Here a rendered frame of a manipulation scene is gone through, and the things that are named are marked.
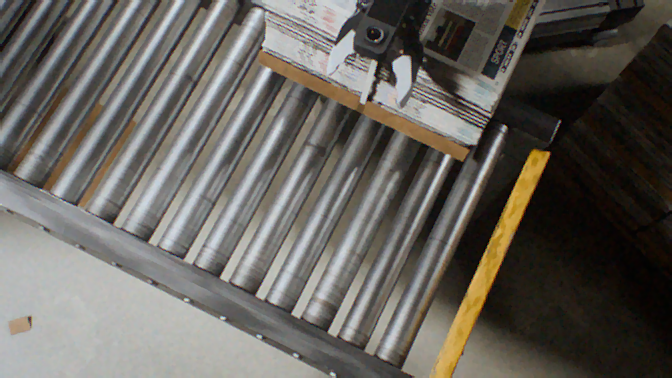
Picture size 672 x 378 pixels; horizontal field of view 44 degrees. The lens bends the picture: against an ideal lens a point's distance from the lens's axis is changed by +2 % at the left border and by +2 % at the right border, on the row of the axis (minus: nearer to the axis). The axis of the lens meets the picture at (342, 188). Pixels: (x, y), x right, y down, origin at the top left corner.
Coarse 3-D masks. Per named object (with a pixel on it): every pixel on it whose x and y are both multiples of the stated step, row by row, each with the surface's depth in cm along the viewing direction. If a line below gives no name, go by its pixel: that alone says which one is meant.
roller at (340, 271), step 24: (408, 144) 138; (384, 168) 137; (408, 168) 139; (384, 192) 135; (360, 216) 134; (384, 216) 136; (360, 240) 133; (336, 264) 132; (360, 264) 134; (336, 288) 131; (312, 312) 129; (336, 312) 131
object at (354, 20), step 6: (360, 12) 108; (348, 18) 110; (354, 18) 109; (360, 18) 109; (348, 24) 110; (354, 24) 110; (342, 30) 111; (348, 30) 111; (342, 36) 112; (336, 42) 113
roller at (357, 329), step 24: (432, 168) 137; (408, 192) 137; (432, 192) 136; (408, 216) 134; (384, 240) 135; (408, 240) 134; (384, 264) 132; (360, 288) 132; (384, 288) 131; (360, 312) 130; (360, 336) 129
